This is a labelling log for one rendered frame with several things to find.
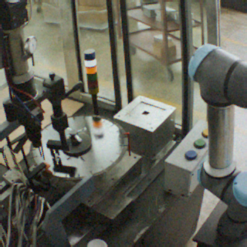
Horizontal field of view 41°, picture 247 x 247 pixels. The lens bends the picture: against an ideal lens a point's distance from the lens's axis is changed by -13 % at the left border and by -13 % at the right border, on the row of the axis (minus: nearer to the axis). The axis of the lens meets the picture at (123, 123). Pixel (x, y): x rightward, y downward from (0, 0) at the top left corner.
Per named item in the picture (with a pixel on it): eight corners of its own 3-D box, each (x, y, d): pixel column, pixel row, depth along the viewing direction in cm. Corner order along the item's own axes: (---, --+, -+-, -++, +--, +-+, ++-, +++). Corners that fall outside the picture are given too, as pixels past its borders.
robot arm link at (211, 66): (221, 209, 110) (225, 72, 75) (194, 187, 120) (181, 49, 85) (243, 187, 114) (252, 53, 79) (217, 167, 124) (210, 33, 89)
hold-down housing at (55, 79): (63, 122, 116) (54, 66, 104) (72, 127, 114) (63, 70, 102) (50, 130, 114) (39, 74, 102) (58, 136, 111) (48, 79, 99)
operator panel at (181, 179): (197, 147, 151) (200, 119, 143) (218, 156, 146) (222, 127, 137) (163, 190, 134) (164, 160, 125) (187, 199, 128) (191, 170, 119)
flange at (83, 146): (94, 134, 131) (93, 129, 129) (88, 155, 122) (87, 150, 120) (64, 133, 132) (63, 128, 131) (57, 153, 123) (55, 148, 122)
